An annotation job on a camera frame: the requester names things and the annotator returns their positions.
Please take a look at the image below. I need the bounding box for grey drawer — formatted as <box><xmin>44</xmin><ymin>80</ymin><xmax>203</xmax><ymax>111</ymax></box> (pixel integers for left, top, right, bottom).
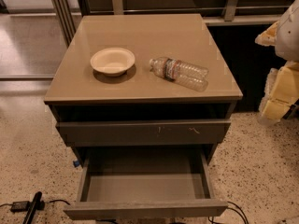
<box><xmin>56</xmin><ymin>119</ymin><xmax>231</xmax><ymax>147</ymax></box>
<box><xmin>64</xmin><ymin>147</ymin><xmax>228</xmax><ymax>220</ymax></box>

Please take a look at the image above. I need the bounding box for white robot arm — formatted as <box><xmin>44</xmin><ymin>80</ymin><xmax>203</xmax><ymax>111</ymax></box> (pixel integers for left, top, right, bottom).
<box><xmin>255</xmin><ymin>0</ymin><xmax>299</xmax><ymax>125</ymax></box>

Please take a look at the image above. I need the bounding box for closed grey top drawer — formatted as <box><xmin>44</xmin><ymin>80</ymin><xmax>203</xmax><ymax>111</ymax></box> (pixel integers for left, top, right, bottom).
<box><xmin>56</xmin><ymin>119</ymin><xmax>231</xmax><ymax>147</ymax></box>

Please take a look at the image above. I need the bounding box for grey drawer cabinet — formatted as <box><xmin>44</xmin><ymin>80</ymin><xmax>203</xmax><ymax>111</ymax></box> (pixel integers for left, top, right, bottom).
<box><xmin>45</xmin><ymin>14</ymin><xmax>242</xmax><ymax>161</ymax></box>

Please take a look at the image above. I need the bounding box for clear plastic water bottle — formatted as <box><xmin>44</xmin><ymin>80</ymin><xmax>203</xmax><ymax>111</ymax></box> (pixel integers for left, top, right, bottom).
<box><xmin>149</xmin><ymin>57</ymin><xmax>208</xmax><ymax>91</ymax></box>

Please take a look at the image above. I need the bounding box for metal shelf rack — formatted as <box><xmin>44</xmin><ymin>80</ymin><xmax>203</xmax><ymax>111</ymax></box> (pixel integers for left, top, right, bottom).
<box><xmin>52</xmin><ymin>0</ymin><xmax>294</xmax><ymax>43</ymax></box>

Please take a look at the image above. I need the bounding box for white paper bowl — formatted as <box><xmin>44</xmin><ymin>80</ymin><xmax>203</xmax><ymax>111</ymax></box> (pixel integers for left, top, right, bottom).
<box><xmin>90</xmin><ymin>48</ymin><xmax>135</xmax><ymax>77</ymax></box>

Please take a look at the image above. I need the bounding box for blue tape piece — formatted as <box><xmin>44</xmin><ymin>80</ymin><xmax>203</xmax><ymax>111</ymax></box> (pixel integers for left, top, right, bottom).
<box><xmin>73</xmin><ymin>161</ymin><xmax>80</xmax><ymax>168</ymax></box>

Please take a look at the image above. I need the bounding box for black stick on floor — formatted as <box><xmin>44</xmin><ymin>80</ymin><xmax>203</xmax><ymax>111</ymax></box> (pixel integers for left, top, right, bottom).
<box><xmin>22</xmin><ymin>191</ymin><xmax>42</xmax><ymax>224</ymax></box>

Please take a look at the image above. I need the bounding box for black power adapter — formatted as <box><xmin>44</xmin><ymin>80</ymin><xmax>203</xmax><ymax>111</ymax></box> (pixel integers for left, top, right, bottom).
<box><xmin>10</xmin><ymin>201</ymin><xmax>30</xmax><ymax>213</ymax></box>

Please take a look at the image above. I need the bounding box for black floor cables right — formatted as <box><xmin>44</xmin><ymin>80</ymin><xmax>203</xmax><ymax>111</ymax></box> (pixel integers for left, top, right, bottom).
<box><xmin>207</xmin><ymin>201</ymin><xmax>250</xmax><ymax>224</ymax></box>

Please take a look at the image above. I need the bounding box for black adapter cable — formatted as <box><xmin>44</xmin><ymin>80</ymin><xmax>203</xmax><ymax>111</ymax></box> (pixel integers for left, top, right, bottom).
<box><xmin>0</xmin><ymin>199</ymin><xmax>71</xmax><ymax>209</ymax></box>

